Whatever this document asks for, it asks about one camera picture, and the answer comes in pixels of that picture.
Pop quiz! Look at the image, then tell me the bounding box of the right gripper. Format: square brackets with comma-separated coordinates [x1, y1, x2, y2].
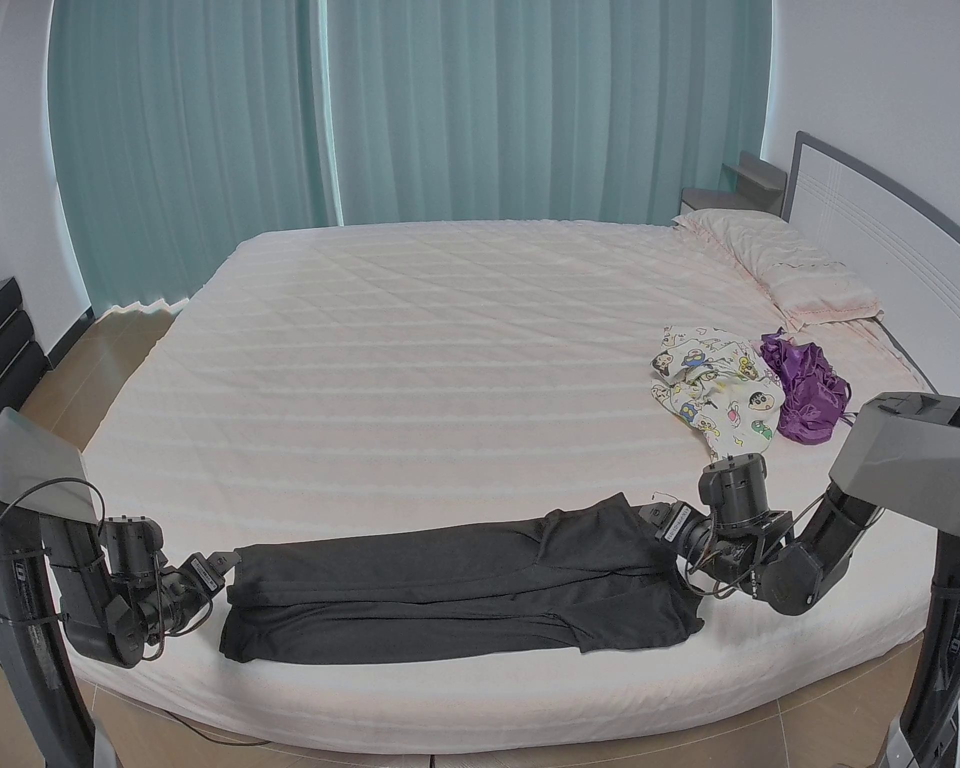
[651, 501, 717, 564]

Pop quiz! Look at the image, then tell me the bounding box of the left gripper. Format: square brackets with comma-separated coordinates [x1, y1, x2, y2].
[165, 551, 228, 625]

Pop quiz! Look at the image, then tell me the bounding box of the black T-shirt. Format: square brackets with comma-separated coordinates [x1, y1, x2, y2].
[219, 491, 706, 665]

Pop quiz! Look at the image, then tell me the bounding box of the bed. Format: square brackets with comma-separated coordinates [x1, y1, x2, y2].
[78, 131, 960, 755]

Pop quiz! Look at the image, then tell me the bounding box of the white printed garment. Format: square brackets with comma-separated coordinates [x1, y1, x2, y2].
[648, 322, 789, 462]

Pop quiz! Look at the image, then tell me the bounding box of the purple garment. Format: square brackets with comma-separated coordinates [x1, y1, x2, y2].
[759, 330, 852, 445]

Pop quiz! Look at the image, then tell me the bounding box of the pale pink pillow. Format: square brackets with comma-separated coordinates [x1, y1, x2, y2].
[669, 208, 886, 331]

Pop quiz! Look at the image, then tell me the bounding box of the black chest of drawers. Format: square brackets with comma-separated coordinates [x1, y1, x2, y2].
[0, 276, 52, 410]

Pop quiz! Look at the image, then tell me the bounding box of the grey bedside table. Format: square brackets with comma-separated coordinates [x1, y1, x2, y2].
[678, 150, 789, 222]

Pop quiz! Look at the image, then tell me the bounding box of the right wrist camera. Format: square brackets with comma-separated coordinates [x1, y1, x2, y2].
[699, 452, 792, 541]

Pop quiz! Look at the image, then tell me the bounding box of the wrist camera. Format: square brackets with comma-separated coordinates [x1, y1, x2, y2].
[699, 452, 792, 541]
[101, 516, 165, 582]

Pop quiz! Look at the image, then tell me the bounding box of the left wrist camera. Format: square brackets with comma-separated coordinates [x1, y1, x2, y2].
[101, 516, 165, 582]

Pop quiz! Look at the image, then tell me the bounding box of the black cable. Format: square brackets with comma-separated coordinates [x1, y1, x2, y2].
[159, 706, 267, 748]
[0, 477, 106, 528]

